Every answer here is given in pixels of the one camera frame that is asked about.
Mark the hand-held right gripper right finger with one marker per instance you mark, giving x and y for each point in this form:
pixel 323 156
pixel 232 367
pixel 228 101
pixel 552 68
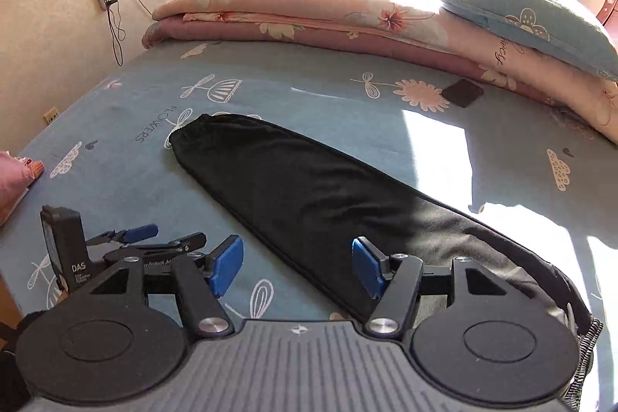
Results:
pixel 367 267

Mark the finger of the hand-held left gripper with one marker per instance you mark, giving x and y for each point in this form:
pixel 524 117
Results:
pixel 140 232
pixel 164 248

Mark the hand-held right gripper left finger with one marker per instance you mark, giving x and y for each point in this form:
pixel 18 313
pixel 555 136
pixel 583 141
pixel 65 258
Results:
pixel 224 265

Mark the black pants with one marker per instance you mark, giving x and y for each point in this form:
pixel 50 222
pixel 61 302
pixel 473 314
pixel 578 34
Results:
pixel 314 199

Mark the pink cloth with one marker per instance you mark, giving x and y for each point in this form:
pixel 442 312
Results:
pixel 14 185

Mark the blue floral bed sheet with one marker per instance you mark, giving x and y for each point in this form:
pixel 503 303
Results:
pixel 338 103

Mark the small black flat object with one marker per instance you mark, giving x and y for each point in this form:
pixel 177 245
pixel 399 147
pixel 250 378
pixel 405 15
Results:
pixel 462 93

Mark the pink floral folded quilt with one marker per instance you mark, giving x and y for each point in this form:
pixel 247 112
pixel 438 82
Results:
pixel 531 71
pixel 289 6

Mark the blue floral pillow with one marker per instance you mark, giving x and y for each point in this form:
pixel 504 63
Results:
pixel 531 16

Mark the wooden headboard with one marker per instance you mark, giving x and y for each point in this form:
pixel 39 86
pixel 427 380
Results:
pixel 609 6

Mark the yellowed wall outlet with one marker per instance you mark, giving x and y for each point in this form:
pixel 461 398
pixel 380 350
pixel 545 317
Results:
pixel 50 115

